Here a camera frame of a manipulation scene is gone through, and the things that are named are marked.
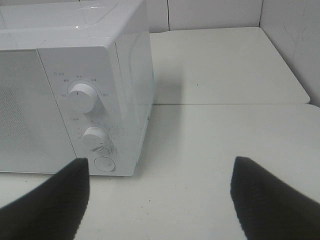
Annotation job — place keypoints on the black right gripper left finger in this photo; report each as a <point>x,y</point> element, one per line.
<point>53,210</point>

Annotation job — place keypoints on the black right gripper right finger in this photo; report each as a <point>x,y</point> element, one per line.
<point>269,209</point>

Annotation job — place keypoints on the round door release button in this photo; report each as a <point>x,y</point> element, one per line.
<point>104,164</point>

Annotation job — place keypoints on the white microwave door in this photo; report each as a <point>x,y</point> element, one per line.
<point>33,136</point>

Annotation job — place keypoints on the white microwave knob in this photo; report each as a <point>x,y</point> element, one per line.
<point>82,98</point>
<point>95,137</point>

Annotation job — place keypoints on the white microwave oven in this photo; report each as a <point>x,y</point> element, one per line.
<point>76,81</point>

